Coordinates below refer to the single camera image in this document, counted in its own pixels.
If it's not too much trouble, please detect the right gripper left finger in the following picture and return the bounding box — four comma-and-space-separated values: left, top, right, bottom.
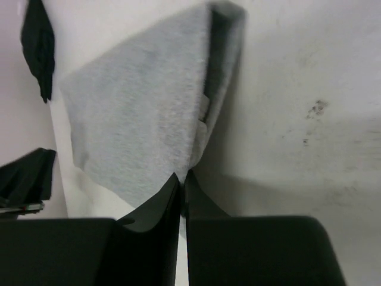
1, 175, 180, 285

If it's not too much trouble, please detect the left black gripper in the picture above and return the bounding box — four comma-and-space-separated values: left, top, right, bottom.
1, 148, 56, 220

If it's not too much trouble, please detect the grey tank top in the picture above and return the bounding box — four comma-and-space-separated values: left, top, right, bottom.
60, 1, 246, 207

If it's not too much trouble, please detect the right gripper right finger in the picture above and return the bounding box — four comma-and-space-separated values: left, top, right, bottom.
184, 171, 346, 285

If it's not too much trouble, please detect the folded black tank top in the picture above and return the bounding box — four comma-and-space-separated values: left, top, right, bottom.
20, 0, 55, 103

